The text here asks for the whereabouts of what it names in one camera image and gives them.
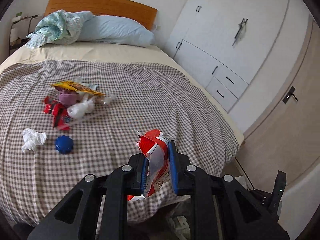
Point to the small white plastic bag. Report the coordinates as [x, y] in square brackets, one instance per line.
[85, 106]

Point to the yellow snack bag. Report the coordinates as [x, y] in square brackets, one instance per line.
[74, 86]

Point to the wooden headboard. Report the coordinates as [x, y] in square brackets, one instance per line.
[143, 14]

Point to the clear plastic bottle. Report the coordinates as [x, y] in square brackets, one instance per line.
[105, 100]

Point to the blue bottle cap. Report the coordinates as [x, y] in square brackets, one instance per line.
[64, 144]

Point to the white crumpled tissue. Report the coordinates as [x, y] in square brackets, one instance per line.
[32, 139]

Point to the white wardrobe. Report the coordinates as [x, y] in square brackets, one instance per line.
[223, 43]

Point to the wooden door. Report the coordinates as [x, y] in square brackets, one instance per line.
[288, 139]

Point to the red crumpled wrapper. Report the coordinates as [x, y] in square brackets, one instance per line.
[61, 118]

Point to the red white snack bag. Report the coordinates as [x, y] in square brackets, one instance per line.
[155, 146]

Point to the black side table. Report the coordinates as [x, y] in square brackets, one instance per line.
[19, 30]

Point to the beige bed sheet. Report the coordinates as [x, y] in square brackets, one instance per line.
[107, 52]

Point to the green floral blanket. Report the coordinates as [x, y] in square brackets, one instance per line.
[59, 27]

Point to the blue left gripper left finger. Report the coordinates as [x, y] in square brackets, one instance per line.
[143, 166]

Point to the checkered bed cover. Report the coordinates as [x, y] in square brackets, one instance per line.
[148, 96]

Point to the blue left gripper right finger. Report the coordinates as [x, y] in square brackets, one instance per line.
[174, 170]

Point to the light blue pillow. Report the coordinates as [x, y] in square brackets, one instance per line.
[117, 30]

